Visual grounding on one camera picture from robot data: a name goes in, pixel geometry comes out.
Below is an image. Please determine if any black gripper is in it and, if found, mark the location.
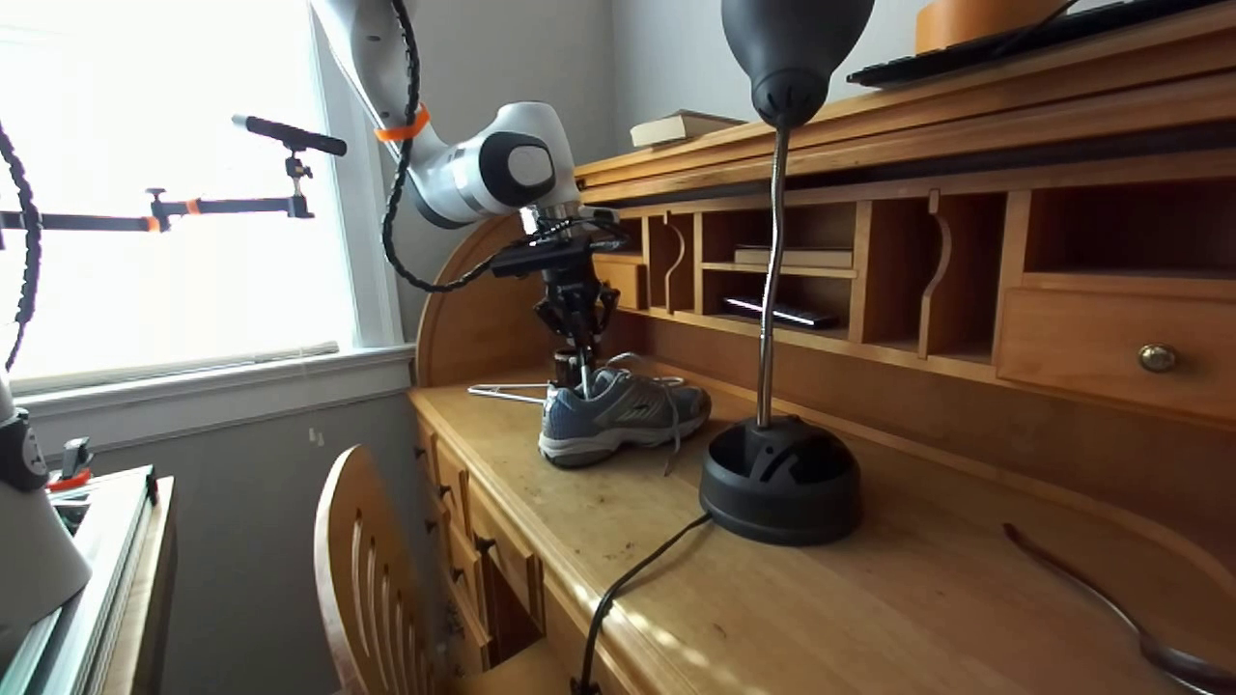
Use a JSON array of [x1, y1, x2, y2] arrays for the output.
[[535, 259, 623, 389]]

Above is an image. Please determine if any grey blue running sneaker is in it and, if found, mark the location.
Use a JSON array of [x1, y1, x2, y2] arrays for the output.
[[538, 365, 716, 473]]

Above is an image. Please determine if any wooden drawer with brass knob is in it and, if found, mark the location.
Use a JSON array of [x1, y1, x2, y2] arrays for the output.
[[600, 255, 649, 318], [994, 284, 1236, 425]]

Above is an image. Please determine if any white plastic clothes hanger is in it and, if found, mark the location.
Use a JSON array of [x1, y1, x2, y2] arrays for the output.
[[464, 375, 556, 409]]

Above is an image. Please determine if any thick closed book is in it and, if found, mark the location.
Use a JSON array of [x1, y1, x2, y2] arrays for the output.
[[626, 109, 744, 156]]

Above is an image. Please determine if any black gooseneck desk lamp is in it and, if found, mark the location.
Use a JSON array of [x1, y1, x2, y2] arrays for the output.
[[697, 0, 881, 548]]

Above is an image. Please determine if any wooden slat-back chair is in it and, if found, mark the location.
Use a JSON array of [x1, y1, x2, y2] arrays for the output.
[[308, 442, 575, 695]]

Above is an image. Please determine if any wooden roll-top desk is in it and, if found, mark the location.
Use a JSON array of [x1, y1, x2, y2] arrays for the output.
[[407, 0, 1236, 695]]

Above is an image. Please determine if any flat black tray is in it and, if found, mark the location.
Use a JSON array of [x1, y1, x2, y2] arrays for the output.
[[846, 0, 1220, 92]]

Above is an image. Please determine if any small red black clamp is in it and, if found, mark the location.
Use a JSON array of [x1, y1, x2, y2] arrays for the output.
[[48, 437, 97, 501]]

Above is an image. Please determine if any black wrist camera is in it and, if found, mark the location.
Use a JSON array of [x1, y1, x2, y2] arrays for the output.
[[486, 208, 631, 284]]

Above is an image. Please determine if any black robot cable chain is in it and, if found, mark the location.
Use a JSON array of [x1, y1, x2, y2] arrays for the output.
[[0, 0, 522, 378]]

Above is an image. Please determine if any black lamp power cable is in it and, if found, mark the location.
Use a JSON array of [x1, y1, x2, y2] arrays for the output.
[[571, 510, 716, 695]]

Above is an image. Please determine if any orange strap on arm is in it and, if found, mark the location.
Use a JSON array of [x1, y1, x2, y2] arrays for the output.
[[370, 106, 438, 151]]

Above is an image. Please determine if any black camera boom stand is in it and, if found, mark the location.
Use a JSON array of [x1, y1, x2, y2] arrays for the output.
[[0, 113, 352, 240]]

